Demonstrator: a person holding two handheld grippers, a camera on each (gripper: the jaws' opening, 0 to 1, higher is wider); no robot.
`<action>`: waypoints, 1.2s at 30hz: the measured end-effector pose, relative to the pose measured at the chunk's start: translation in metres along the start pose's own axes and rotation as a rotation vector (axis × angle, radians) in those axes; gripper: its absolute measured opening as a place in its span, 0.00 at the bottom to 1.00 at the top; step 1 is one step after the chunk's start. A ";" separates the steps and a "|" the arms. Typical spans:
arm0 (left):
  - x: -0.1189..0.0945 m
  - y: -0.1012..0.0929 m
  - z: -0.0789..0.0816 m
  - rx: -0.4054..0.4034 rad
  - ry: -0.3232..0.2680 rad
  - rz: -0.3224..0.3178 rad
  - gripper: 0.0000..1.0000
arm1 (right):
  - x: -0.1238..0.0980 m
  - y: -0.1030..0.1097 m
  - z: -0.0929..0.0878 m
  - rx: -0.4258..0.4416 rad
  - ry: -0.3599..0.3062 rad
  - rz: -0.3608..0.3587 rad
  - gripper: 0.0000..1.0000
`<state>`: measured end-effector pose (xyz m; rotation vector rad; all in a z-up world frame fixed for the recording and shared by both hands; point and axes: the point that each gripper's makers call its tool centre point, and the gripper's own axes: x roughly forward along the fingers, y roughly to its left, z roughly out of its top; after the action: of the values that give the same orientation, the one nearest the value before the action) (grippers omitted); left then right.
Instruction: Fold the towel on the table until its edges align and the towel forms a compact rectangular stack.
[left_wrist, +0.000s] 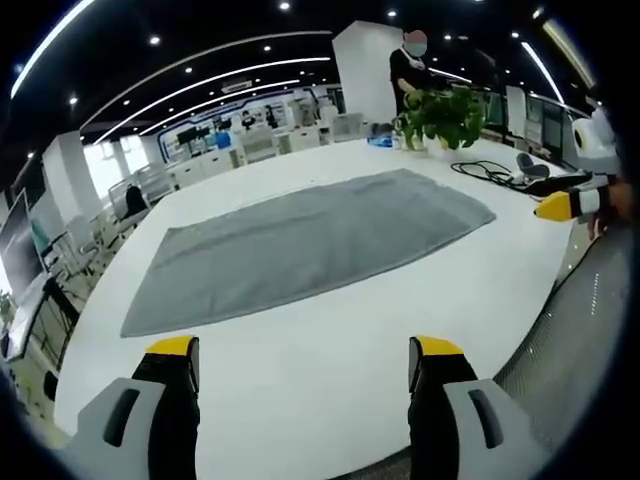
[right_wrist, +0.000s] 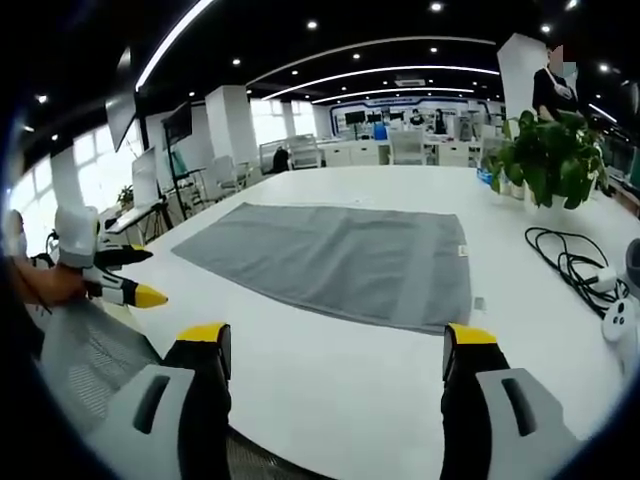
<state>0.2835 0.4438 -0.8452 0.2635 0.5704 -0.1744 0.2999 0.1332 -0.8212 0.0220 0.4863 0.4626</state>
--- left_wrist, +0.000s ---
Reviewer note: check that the desk monitor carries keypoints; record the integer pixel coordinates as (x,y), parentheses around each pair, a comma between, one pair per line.
(545,122)

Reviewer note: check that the person's right hand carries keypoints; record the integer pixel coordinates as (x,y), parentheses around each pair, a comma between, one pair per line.
(619,202)

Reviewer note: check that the large dark monitor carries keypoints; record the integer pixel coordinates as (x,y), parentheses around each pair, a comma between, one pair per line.
(17,240)

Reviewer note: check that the black backpack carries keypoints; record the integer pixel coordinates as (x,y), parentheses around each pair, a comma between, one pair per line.
(135,200)

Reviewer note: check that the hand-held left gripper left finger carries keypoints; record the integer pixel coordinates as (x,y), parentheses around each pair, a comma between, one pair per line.
(125,425)

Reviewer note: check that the grey towel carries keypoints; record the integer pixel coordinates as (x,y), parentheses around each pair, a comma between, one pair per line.
(310,240)

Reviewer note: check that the grey rounded device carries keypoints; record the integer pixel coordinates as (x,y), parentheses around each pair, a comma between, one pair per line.
(532,165)

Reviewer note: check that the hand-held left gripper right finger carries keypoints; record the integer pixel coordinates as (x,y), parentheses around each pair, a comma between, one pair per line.
(465,425)

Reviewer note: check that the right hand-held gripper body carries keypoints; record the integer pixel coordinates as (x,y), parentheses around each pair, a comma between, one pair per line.
(597,145)

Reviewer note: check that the blue packet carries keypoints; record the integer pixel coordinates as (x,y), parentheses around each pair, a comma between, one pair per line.
(382,141)

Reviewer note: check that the green potted plant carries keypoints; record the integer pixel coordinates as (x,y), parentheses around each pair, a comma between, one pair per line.
(445,117)

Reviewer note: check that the grey mesh chair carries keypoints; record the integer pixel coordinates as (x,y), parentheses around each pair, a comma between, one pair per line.
(580,340)

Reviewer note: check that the white table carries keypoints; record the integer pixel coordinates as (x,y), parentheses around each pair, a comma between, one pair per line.
(310,380)

